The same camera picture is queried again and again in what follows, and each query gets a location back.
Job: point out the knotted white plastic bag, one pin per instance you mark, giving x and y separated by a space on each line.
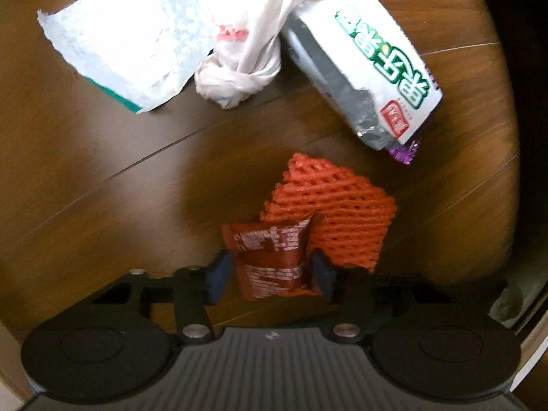
246 56

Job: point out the white green snack wrapper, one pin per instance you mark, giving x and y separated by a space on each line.
361 61

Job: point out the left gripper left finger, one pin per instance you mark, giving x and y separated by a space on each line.
217 276

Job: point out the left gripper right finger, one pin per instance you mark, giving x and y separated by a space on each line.
324 274

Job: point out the red foam fruit net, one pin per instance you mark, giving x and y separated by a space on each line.
354 214

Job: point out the white paper sheet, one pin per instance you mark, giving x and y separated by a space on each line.
140 52

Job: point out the brown snack sachet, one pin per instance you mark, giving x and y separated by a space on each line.
272 259

